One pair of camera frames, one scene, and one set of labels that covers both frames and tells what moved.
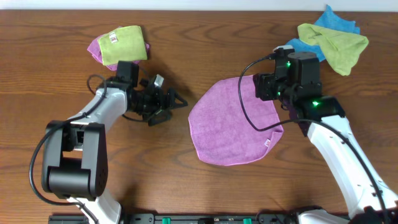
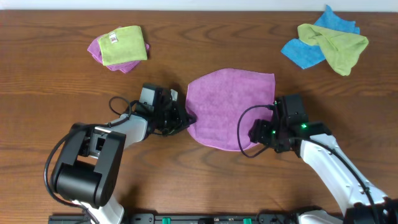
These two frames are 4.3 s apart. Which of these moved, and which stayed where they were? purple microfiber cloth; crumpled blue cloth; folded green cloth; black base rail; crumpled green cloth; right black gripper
Moved: right black gripper; purple microfiber cloth
Stayed: black base rail; crumpled blue cloth; folded green cloth; crumpled green cloth
